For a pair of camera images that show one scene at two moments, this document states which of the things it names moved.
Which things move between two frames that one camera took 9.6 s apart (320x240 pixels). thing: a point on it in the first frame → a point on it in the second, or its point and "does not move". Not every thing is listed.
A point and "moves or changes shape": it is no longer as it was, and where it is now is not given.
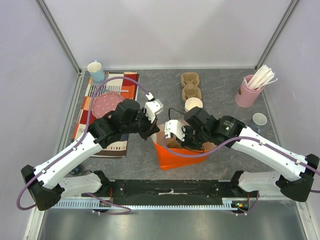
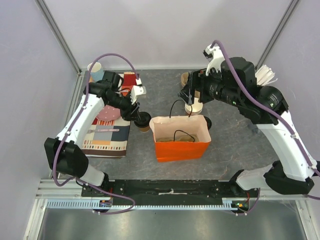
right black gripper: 189,137 → 196,85
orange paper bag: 168,160 moves or changes shape
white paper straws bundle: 262,76 does not move
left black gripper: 152,128 → 131,111
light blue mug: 95,69 does not move
